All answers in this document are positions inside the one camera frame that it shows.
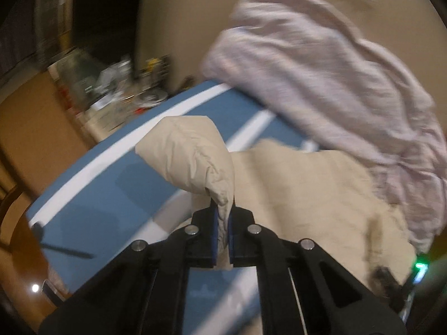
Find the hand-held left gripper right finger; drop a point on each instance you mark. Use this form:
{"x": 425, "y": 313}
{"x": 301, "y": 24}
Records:
{"x": 230, "y": 240}

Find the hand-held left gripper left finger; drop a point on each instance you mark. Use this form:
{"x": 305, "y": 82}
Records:
{"x": 213, "y": 240}

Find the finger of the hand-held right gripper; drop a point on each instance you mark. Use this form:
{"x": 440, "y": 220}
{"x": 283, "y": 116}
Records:
{"x": 386, "y": 279}

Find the beige puffer jacket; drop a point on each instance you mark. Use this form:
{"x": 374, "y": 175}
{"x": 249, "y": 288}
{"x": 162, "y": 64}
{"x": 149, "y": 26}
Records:
{"x": 300, "y": 195}

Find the blue white-striped bed sheet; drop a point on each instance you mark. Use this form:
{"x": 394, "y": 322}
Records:
{"x": 115, "y": 195}

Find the cluttered side table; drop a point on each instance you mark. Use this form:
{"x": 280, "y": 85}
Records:
{"x": 115, "y": 90}

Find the pink floral duvet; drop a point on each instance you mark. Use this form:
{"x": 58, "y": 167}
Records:
{"x": 324, "y": 76}

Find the dark window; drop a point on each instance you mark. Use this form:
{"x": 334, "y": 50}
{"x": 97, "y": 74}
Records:
{"x": 104, "y": 14}

